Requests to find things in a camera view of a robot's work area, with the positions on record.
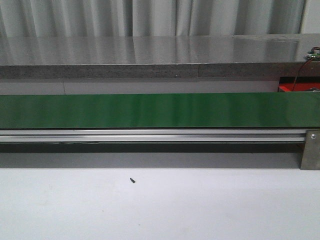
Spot grey stone counter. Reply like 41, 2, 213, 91
0, 34, 320, 79

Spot red bin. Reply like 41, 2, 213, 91
278, 76, 320, 92

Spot green conveyor belt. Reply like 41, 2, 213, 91
0, 92, 320, 129

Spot green circuit board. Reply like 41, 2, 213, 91
304, 46, 320, 60

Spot grey curtain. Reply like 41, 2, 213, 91
0, 0, 306, 37

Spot aluminium conveyor side rail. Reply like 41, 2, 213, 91
0, 129, 307, 143

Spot metal conveyor support bracket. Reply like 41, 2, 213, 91
300, 129, 320, 170

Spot red wire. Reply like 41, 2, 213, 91
292, 46, 320, 93

